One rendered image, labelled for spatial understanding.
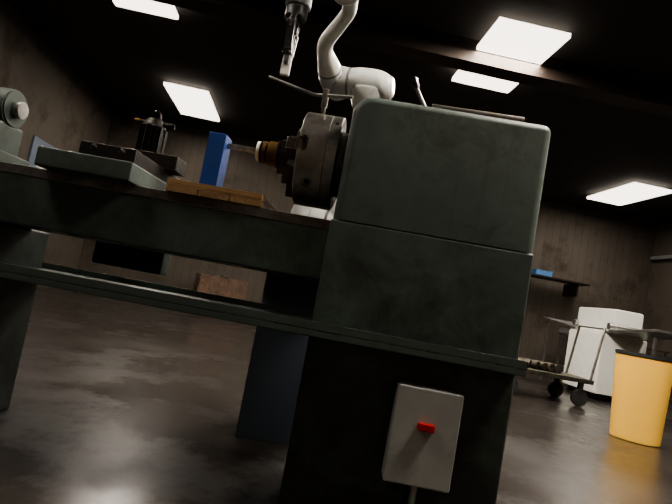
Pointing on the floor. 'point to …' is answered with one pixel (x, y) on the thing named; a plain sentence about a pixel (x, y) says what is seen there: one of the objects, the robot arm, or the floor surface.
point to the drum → (640, 397)
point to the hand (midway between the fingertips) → (286, 65)
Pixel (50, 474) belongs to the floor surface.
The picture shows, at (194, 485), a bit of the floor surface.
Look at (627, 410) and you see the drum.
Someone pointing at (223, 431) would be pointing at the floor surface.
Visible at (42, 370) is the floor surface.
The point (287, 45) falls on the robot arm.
